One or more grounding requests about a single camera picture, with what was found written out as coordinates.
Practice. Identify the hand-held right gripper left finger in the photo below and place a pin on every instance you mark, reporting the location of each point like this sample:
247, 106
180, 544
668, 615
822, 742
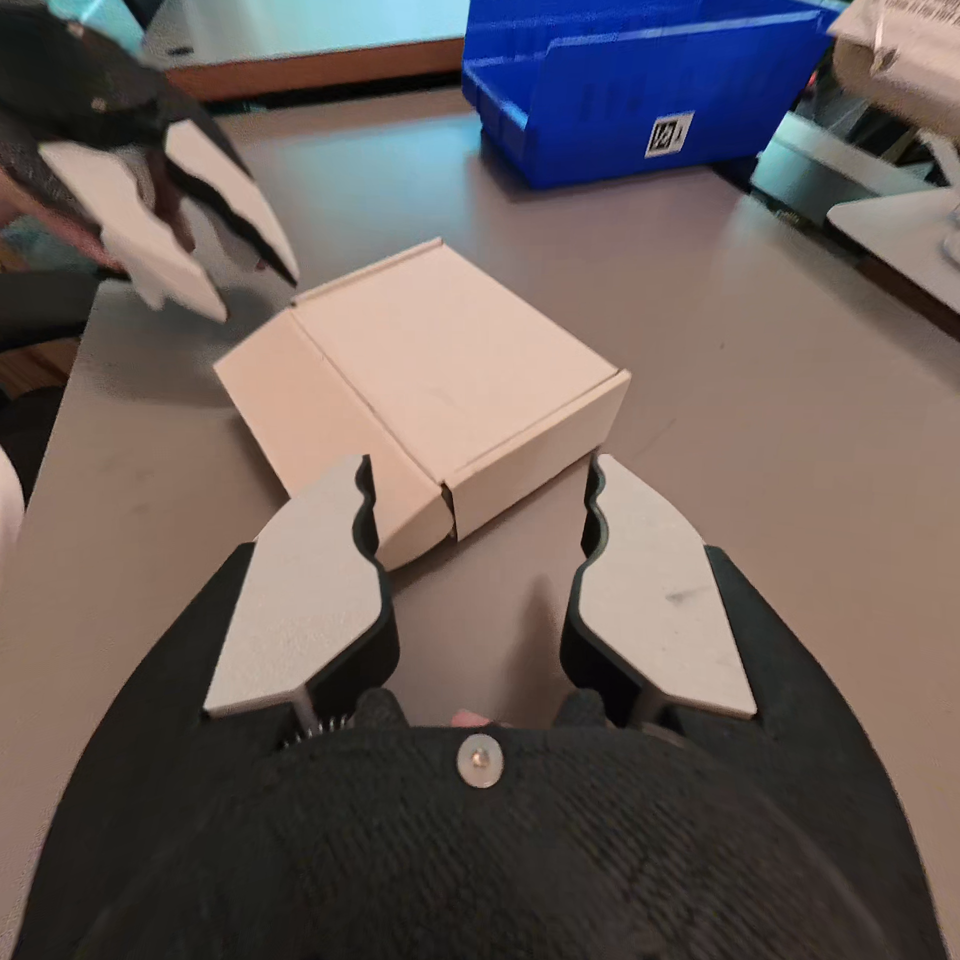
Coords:
300, 600

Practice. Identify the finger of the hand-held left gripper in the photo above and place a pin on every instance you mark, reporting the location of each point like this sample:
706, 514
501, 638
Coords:
217, 169
127, 217

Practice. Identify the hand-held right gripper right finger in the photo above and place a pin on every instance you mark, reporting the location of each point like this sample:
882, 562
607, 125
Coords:
660, 607

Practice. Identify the white cardboard box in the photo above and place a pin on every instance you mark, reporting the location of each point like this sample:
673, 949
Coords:
450, 360

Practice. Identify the blue plastic bin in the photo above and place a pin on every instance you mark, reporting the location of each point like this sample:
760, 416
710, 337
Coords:
600, 97

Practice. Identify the person's left hand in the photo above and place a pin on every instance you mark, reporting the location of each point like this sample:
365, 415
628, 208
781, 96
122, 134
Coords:
67, 240

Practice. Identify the white table with brown edge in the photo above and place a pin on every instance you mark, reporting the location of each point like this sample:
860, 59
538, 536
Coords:
300, 30

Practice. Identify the printed instruction sheet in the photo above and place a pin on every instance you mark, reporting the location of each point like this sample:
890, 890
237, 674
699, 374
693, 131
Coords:
900, 22

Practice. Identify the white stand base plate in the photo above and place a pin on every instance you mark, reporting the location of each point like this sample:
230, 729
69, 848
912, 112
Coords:
900, 232

